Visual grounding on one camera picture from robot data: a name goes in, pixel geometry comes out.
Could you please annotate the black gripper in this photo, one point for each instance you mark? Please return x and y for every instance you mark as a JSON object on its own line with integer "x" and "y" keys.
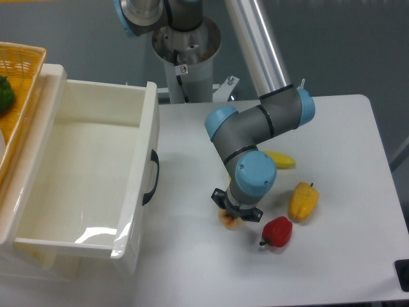
{"x": 225, "y": 201}

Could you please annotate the round orange bread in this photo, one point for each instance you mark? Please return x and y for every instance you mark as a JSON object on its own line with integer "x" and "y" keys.
{"x": 228, "y": 221}

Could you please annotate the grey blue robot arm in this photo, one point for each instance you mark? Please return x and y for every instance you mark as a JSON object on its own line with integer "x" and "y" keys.
{"x": 236, "y": 135}

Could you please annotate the red bell pepper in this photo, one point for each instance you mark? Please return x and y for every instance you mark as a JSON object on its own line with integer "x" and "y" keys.
{"x": 277, "y": 232}

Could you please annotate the yellow banana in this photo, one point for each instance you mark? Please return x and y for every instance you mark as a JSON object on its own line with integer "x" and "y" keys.
{"x": 282, "y": 160}

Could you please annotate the yellow bell pepper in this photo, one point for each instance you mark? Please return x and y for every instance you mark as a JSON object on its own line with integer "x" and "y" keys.
{"x": 303, "y": 201}

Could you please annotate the white open drawer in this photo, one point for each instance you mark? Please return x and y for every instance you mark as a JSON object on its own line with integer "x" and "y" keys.
{"x": 86, "y": 200}

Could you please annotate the black object at edge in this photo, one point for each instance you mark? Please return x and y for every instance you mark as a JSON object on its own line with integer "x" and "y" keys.
{"x": 402, "y": 270}

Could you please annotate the green bell pepper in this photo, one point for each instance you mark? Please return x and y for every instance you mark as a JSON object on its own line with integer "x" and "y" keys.
{"x": 7, "y": 97}

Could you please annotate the yellow woven basket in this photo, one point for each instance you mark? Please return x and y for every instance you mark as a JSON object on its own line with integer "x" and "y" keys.
{"x": 21, "y": 66}

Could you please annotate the black drawer handle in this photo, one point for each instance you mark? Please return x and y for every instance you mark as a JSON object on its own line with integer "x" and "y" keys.
{"x": 155, "y": 173}

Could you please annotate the white bracket behind table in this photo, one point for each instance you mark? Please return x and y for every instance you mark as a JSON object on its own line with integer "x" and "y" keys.
{"x": 222, "y": 92}

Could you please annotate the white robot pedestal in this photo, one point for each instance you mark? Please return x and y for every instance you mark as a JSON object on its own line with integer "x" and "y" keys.
{"x": 188, "y": 61}

